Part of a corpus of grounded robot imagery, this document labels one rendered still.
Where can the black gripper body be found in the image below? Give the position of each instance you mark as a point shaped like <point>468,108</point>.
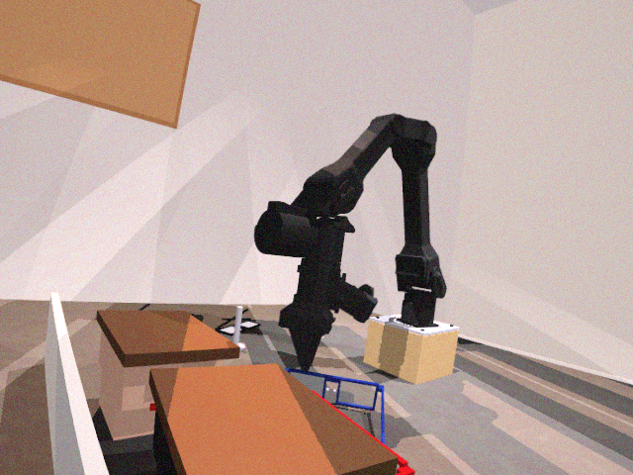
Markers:
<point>307,312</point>

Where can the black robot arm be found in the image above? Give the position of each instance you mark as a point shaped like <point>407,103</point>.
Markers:
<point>294,230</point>

